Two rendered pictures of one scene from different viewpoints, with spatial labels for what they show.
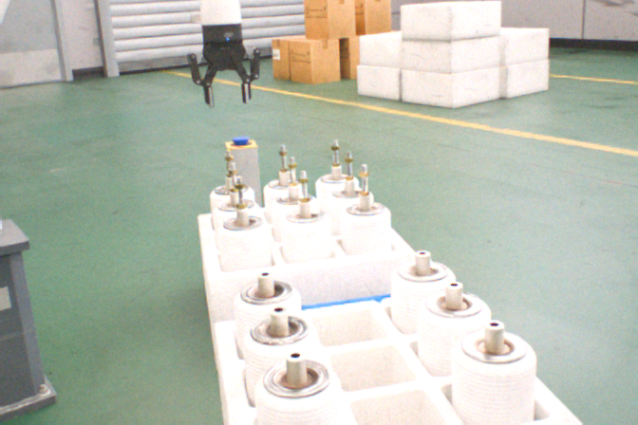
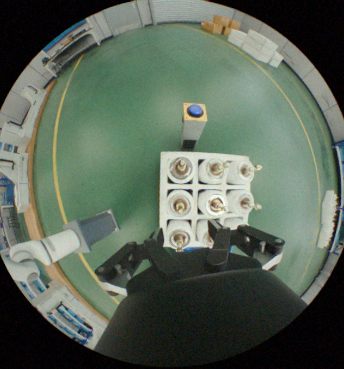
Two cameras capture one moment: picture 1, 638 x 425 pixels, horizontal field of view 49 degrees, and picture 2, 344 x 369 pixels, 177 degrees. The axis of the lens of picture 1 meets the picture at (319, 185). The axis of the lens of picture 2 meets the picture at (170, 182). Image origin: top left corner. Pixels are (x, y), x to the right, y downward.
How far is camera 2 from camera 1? 1.42 m
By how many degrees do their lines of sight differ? 73
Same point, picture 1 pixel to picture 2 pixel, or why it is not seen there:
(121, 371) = (135, 220)
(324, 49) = (218, 27)
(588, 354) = not seen: hidden behind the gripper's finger
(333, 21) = (222, 22)
